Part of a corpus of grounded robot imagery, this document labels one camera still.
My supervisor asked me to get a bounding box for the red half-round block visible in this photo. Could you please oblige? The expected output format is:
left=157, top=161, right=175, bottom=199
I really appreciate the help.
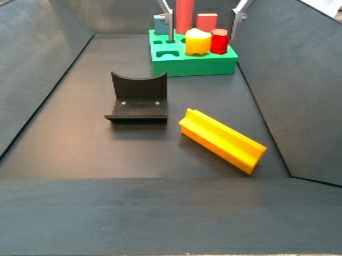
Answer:
left=197, top=13, right=218, bottom=32

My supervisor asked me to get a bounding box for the tall red cylinder block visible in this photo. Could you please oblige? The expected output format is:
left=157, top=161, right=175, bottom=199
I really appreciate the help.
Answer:
left=177, top=0, right=194, bottom=34

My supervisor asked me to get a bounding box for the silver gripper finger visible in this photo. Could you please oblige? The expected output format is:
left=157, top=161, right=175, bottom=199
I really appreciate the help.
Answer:
left=157, top=0, right=174, bottom=41
left=231, top=0, right=253, bottom=37

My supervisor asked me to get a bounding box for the green shape sorter base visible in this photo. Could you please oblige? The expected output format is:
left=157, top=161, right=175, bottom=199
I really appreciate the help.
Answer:
left=149, top=30, right=238, bottom=77

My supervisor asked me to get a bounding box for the red hexagon block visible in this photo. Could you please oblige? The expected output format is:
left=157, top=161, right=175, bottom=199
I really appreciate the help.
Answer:
left=210, top=29, right=229, bottom=55

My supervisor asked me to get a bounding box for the orange star prism block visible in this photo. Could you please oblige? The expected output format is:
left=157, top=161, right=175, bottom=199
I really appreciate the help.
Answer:
left=179, top=109, right=268, bottom=174

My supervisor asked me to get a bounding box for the blue square block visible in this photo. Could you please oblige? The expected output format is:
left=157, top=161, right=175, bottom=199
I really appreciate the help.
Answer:
left=154, top=15, right=169, bottom=35

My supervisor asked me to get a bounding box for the black curved fixture stand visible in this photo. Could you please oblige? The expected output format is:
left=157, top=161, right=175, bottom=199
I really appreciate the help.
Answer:
left=105, top=72, right=169, bottom=122

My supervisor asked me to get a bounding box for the yellow pentagon block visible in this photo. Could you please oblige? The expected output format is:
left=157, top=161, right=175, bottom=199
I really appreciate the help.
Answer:
left=186, top=28, right=211, bottom=56

